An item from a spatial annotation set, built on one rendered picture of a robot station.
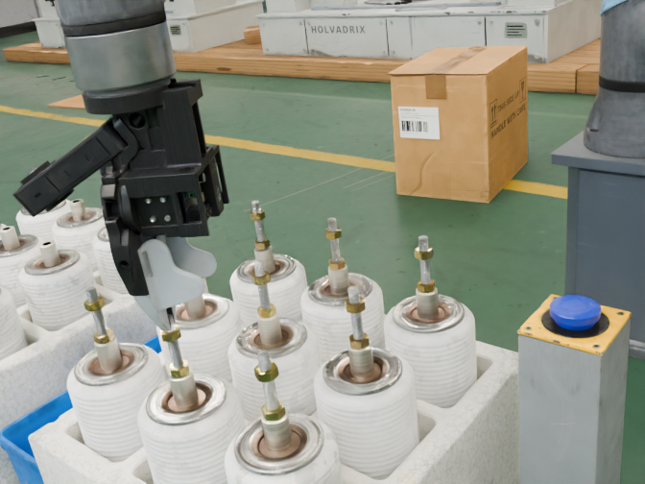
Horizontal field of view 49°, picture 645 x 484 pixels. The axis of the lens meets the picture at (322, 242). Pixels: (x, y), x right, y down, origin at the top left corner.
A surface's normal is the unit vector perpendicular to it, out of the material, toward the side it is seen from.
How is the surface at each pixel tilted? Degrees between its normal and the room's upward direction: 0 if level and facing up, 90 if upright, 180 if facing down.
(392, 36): 90
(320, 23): 90
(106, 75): 90
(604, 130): 73
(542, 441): 90
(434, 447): 0
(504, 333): 0
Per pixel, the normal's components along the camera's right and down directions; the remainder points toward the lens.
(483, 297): -0.12, -0.90
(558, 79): -0.65, 0.38
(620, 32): -0.88, 0.29
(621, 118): -0.71, 0.07
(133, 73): 0.38, 0.34
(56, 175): -0.11, 0.46
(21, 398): 0.75, 0.18
